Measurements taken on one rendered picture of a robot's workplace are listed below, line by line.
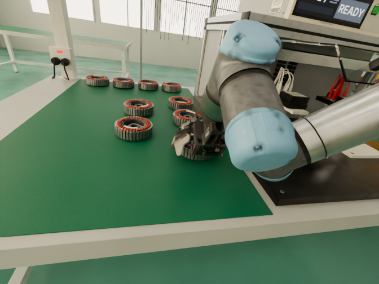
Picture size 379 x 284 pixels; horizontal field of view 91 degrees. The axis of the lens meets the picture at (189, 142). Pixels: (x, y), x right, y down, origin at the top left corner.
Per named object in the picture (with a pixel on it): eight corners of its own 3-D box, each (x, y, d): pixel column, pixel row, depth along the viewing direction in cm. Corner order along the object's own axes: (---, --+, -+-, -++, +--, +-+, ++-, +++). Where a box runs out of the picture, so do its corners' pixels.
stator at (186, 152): (218, 162, 51) (221, 151, 49) (177, 161, 49) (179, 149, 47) (208, 141, 61) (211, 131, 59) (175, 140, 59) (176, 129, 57)
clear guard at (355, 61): (431, 92, 40) (455, 62, 38) (346, 81, 35) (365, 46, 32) (317, 66, 68) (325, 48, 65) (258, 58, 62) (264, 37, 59)
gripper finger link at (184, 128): (171, 137, 47) (195, 121, 42) (171, 132, 48) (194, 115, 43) (184, 142, 50) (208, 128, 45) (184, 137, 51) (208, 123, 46)
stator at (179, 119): (195, 132, 65) (197, 123, 63) (167, 123, 68) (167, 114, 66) (205, 121, 74) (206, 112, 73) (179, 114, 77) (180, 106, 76)
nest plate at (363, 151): (384, 158, 63) (387, 155, 63) (351, 158, 60) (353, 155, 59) (345, 136, 76) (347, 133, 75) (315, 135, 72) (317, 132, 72)
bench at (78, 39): (127, 94, 325) (126, 46, 288) (-21, 83, 276) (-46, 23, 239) (131, 81, 400) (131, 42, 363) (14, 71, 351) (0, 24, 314)
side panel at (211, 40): (213, 116, 81) (232, 31, 65) (207, 116, 80) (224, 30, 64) (198, 97, 104) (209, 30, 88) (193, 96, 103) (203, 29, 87)
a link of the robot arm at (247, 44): (234, 49, 21) (223, 9, 25) (207, 111, 30) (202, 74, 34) (296, 58, 22) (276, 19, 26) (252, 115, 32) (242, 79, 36)
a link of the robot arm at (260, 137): (304, 172, 25) (280, 108, 30) (303, 138, 16) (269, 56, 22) (246, 183, 28) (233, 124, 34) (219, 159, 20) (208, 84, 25)
